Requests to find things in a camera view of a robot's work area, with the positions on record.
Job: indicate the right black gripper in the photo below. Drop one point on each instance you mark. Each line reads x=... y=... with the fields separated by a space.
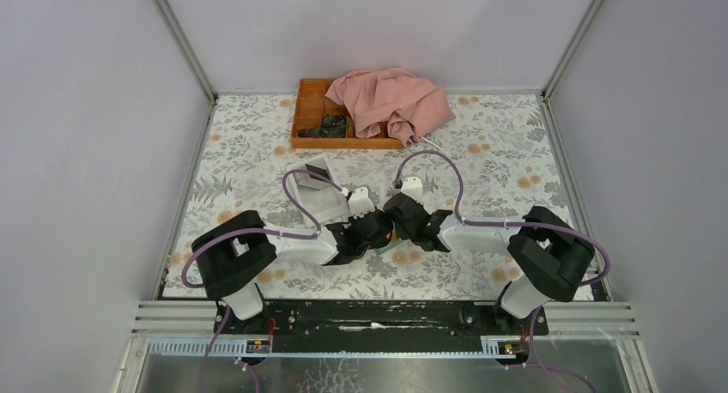
x=400 y=232

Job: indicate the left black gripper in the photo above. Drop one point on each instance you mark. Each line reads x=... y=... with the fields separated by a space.
x=355 y=221

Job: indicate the white plastic card box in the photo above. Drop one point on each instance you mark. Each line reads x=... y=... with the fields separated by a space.
x=323 y=201

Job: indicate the green card holder wallet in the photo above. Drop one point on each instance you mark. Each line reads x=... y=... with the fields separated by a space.
x=389 y=246

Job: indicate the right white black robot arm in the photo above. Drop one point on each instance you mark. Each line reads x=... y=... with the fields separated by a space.
x=552 y=257

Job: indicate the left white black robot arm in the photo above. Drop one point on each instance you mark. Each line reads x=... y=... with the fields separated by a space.
x=230 y=257

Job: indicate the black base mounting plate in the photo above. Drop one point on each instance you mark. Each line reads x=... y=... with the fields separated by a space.
x=385 y=325

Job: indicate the dark green crumpled item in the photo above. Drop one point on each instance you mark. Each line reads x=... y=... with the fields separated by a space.
x=332 y=126

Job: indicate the floral patterned table mat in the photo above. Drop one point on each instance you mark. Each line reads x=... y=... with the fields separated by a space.
x=494 y=158

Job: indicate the pink cloth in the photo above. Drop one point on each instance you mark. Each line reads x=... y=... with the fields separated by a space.
x=408 y=107

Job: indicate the wooden compartment tray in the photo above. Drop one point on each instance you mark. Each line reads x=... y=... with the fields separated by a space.
x=310 y=109

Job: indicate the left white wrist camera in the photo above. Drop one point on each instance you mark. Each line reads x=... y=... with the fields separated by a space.
x=360 y=203

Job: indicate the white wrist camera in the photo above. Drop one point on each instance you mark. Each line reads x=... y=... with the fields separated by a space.
x=360 y=203
x=411 y=187

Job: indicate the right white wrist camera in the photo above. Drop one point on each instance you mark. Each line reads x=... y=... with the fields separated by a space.
x=411 y=187

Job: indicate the white slotted cable duct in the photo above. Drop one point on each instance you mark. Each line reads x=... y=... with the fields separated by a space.
x=248 y=348

